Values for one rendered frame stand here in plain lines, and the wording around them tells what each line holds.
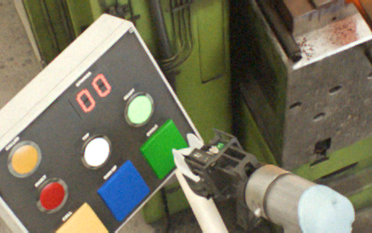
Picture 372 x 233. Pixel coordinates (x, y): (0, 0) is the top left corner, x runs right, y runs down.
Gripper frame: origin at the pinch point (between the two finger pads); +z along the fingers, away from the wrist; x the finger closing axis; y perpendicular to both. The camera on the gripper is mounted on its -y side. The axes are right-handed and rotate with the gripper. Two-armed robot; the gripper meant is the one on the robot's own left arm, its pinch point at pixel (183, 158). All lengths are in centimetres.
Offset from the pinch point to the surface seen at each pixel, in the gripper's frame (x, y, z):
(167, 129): -2.3, 3.1, 4.5
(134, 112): 1.0, 9.9, 4.8
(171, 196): -20, -64, 70
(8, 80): -20, -43, 133
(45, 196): 20.9, 10.4, 4.9
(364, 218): -52, -94, 42
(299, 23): -36.6, -4.2, 8.0
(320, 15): -40.5, -5.2, 6.5
